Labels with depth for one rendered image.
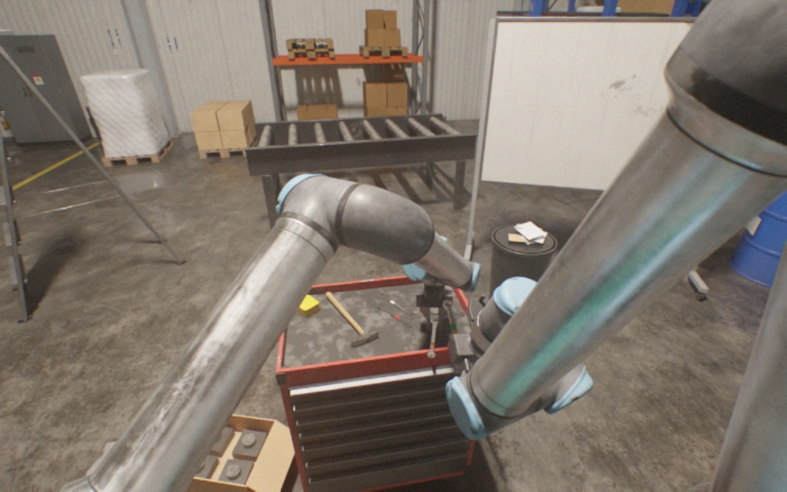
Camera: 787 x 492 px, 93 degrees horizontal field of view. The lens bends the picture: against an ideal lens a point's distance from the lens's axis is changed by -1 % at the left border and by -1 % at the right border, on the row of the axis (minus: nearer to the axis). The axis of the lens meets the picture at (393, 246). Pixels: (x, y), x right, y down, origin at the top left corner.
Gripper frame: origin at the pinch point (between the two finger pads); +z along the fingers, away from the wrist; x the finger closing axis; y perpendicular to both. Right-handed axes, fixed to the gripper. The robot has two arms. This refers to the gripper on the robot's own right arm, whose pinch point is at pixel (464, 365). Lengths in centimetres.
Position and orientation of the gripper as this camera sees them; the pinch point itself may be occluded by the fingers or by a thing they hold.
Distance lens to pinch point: 98.1
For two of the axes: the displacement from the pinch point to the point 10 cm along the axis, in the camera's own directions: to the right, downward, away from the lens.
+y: 1.2, 8.0, -5.9
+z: -1.7, 6.0, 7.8
